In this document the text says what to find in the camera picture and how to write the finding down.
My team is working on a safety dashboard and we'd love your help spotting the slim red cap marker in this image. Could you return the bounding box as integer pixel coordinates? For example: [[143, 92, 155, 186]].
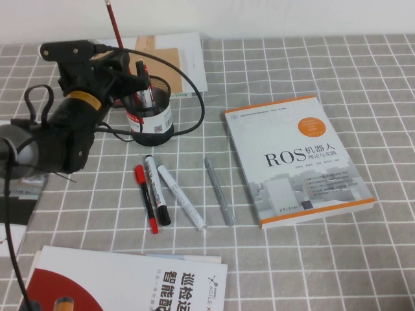
[[134, 164, 160, 235]]

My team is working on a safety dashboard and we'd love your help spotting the white book with tan print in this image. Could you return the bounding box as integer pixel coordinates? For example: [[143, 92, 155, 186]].
[[97, 31, 208, 97]]

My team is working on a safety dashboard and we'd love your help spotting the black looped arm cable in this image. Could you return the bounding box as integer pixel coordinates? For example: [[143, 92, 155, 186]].
[[24, 84, 54, 126]]

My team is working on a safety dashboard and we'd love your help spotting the grey silver pen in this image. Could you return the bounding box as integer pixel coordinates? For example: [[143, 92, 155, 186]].
[[204, 157, 237, 227]]

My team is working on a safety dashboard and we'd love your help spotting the black mesh pen holder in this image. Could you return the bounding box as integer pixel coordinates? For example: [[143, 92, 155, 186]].
[[124, 75, 175, 147]]

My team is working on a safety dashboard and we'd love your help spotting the plain white booklet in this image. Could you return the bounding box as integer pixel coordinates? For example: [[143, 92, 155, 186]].
[[34, 248, 222, 265]]

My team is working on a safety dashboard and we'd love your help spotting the red and white booklet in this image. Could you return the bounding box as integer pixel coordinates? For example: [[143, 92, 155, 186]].
[[24, 245, 228, 311]]

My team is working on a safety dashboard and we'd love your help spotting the black camera cable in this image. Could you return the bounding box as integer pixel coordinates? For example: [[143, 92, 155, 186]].
[[93, 45, 206, 143]]

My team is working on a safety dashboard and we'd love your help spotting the red black striped pencil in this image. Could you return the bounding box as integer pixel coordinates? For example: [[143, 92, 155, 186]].
[[103, 0, 127, 51]]

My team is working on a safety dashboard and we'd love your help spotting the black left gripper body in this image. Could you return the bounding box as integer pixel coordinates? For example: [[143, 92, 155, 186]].
[[58, 51, 132, 104]]

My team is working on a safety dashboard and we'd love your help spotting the thick black cap marker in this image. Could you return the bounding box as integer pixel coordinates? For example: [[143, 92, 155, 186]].
[[144, 154, 172, 227]]

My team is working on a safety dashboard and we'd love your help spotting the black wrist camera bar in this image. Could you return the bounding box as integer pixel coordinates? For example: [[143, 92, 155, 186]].
[[38, 39, 100, 63]]

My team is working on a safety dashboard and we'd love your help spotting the white barrel marker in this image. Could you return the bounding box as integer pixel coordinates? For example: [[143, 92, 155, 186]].
[[157, 165, 208, 231]]

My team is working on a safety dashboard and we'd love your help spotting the ROS robot textbook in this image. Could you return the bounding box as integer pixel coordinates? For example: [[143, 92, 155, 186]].
[[223, 95, 376, 230]]

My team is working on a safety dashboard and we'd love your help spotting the grey checked tablecloth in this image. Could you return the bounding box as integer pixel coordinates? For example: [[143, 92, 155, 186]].
[[0, 32, 415, 311]]

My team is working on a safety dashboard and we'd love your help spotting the black long cable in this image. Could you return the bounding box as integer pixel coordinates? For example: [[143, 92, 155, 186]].
[[0, 135, 40, 311]]

